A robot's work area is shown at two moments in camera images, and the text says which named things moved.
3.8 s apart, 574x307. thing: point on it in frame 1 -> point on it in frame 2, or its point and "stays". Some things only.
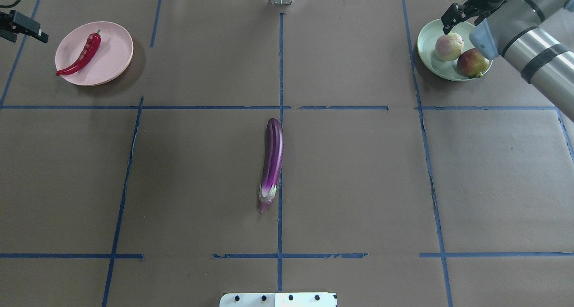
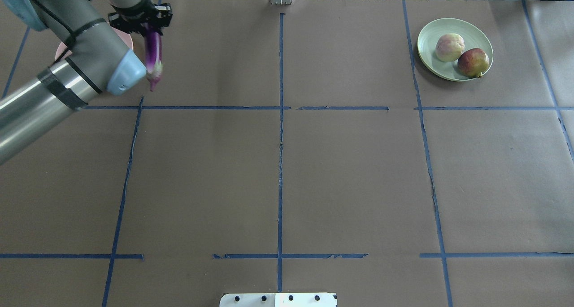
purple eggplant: [271, 164] -> [153, 44]
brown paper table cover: [396, 188] stays
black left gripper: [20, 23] -> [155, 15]
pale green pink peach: [449, 47] stays
